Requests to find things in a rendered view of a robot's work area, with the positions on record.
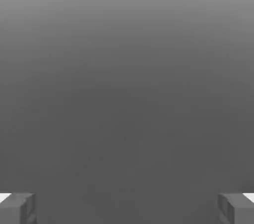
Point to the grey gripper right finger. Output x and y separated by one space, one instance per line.
238 210

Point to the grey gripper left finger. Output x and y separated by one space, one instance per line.
15 209

